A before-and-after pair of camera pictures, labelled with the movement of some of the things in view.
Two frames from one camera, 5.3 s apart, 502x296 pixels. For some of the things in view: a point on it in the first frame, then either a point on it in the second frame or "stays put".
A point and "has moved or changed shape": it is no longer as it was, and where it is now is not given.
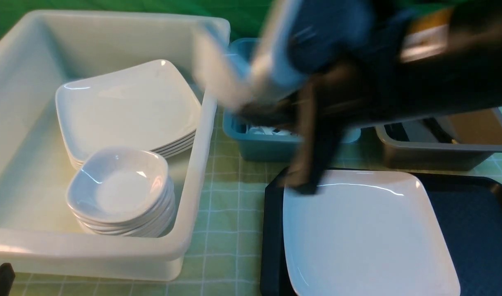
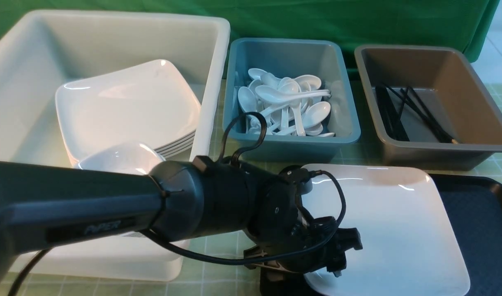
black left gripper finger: x=0 y=283 → x=310 y=245
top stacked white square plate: x=146 y=106 stays put
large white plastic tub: x=30 y=225 stays put
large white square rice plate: x=366 y=233 has moved or changed shape
